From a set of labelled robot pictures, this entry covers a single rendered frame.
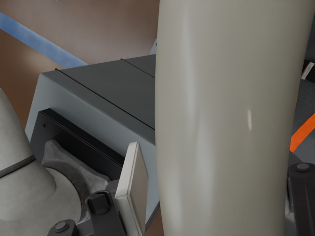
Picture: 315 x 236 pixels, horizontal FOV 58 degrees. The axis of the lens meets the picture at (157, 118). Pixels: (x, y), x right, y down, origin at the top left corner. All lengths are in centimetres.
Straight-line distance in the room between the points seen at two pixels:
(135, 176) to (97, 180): 48
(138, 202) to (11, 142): 42
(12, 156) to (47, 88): 23
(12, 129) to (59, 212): 18
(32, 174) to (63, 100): 21
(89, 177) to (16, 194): 17
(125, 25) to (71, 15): 33
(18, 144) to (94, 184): 19
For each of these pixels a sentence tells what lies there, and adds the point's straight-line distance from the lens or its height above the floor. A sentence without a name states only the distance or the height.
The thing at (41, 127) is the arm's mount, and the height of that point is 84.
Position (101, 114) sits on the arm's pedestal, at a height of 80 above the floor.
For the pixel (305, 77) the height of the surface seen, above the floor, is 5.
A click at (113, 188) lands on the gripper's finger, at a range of 17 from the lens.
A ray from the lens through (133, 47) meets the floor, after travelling 148.
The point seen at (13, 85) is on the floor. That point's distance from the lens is 205.
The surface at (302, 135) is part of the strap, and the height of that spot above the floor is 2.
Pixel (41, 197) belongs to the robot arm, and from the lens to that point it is 57.
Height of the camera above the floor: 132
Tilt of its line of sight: 63 degrees down
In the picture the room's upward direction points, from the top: 125 degrees counter-clockwise
